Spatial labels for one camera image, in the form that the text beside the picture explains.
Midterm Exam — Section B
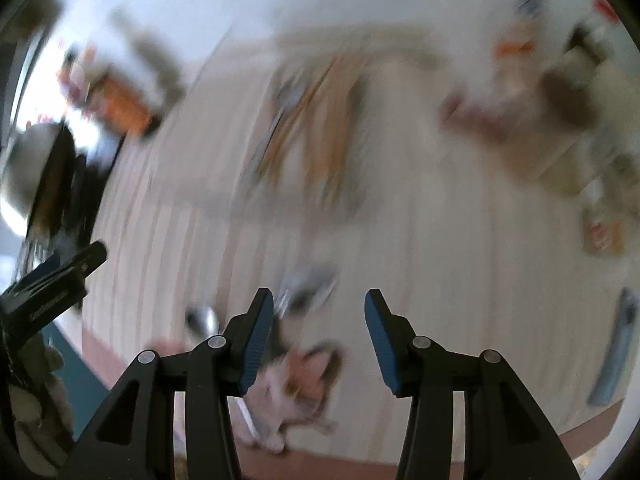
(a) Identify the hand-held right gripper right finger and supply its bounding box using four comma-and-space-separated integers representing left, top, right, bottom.
364, 288, 581, 480

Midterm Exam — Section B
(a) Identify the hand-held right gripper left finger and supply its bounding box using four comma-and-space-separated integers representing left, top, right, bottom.
57, 287, 275, 480

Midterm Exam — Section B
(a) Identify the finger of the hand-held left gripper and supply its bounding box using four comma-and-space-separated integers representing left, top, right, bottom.
7, 241, 108, 297

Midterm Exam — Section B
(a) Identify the clear plastic container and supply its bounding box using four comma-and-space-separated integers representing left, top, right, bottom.
235, 25, 446, 221

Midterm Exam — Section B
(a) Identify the set of wooden chopsticks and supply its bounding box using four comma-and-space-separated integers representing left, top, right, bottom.
255, 52, 366, 201

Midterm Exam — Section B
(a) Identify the calico cat shaped mat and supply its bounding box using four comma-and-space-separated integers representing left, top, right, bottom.
232, 317, 347, 456

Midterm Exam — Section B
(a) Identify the black gas stove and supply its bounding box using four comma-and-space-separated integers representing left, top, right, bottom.
15, 125, 126, 281

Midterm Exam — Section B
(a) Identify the steel wok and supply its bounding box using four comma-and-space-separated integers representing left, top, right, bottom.
0, 120, 76, 231

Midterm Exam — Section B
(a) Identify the striped table cover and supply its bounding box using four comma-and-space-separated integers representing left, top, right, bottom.
75, 30, 640, 466

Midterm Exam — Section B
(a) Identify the dark soy sauce bottle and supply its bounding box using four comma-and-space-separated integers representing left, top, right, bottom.
57, 45, 158, 136

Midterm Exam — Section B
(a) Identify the blue smartphone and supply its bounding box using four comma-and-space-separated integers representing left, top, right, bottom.
586, 287, 640, 408

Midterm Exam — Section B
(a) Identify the pink packet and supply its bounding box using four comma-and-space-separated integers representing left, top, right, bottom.
440, 92, 516, 141

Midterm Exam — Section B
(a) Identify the small printed card box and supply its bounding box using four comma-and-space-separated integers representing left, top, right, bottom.
580, 200, 626, 256

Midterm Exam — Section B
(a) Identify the brown lidded clear jar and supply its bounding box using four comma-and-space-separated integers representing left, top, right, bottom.
535, 55, 601, 131

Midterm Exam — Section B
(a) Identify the white vinegar bottle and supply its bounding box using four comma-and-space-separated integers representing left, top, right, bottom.
487, 0, 551, 91

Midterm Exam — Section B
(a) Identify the red capped dark bottle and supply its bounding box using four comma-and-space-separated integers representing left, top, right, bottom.
565, 0, 623, 61

